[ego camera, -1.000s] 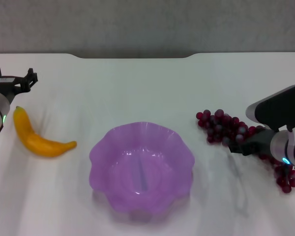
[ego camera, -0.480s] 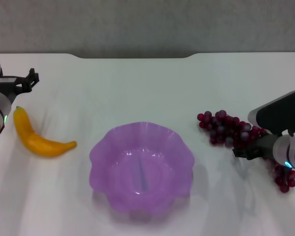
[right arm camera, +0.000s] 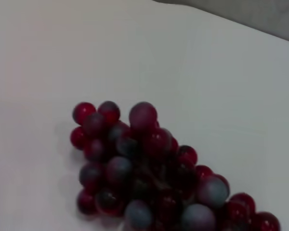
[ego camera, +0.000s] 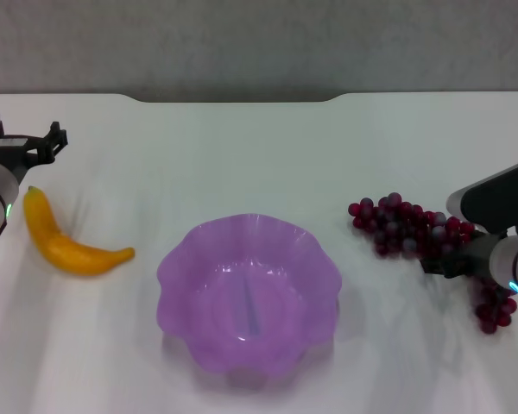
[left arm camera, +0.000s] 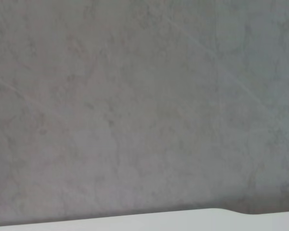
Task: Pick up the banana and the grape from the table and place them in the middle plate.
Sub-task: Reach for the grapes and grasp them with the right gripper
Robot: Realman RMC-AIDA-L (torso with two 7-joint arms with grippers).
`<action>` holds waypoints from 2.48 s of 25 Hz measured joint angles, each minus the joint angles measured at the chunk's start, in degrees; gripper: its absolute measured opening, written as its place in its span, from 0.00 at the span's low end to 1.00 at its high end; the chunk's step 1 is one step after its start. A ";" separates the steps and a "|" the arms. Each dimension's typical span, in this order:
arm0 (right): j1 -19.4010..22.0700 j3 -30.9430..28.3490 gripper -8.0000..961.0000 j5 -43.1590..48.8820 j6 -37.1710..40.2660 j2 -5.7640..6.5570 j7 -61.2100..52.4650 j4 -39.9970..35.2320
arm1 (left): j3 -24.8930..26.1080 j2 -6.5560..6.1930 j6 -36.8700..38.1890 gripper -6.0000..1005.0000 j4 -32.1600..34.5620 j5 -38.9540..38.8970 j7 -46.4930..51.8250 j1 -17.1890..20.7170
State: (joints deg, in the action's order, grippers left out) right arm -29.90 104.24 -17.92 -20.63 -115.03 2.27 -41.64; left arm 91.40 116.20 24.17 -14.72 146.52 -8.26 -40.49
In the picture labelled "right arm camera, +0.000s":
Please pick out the dark red grape bunch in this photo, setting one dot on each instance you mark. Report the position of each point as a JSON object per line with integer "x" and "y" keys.
{"x": 149, "y": 173}

